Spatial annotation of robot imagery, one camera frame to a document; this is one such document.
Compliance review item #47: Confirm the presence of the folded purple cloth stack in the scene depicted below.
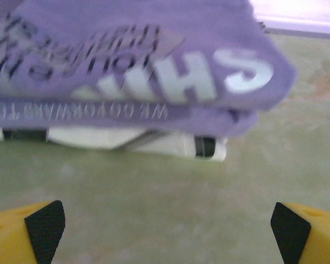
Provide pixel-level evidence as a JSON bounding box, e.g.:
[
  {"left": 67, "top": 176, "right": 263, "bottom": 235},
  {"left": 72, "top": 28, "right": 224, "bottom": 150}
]
[{"left": 0, "top": 101, "right": 260, "bottom": 140}]

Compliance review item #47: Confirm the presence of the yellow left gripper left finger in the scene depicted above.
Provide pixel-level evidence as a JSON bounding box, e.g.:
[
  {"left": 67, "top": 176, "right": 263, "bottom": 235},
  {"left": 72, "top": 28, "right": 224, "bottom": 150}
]
[{"left": 0, "top": 200, "right": 66, "bottom": 264}]

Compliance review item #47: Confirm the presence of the purple t-shirt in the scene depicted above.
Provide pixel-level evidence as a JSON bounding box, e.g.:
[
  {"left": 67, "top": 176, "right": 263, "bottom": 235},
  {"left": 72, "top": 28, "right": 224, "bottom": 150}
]
[{"left": 0, "top": 0, "right": 298, "bottom": 112}]

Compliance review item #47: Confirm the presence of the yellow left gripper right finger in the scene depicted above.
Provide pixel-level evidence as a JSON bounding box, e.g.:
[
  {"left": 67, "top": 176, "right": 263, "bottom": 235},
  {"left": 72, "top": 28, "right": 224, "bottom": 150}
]
[{"left": 271, "top": 202, "right": 330, "bottom": 264}]

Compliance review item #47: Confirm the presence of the white t-shirt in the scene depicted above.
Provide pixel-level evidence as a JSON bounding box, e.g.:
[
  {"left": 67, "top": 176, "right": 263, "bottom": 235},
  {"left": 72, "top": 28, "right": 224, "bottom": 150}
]
[{"left": 0, "top": 125, "right": 228, "bottom": 163}]

